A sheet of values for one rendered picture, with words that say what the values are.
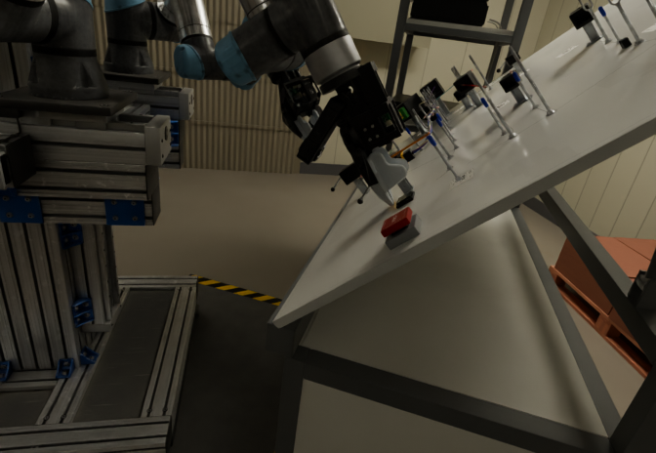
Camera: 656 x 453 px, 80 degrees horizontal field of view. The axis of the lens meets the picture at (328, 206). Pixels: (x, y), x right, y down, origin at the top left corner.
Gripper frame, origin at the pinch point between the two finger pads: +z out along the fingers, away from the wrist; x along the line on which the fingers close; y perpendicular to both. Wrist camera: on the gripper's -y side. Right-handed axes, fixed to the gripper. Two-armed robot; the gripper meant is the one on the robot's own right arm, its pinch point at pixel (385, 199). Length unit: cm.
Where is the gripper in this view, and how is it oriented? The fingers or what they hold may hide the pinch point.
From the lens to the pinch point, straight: 63.6
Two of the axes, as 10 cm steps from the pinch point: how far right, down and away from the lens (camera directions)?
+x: 2.7, -3.5, 9.0
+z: 4.5, 8.7, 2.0
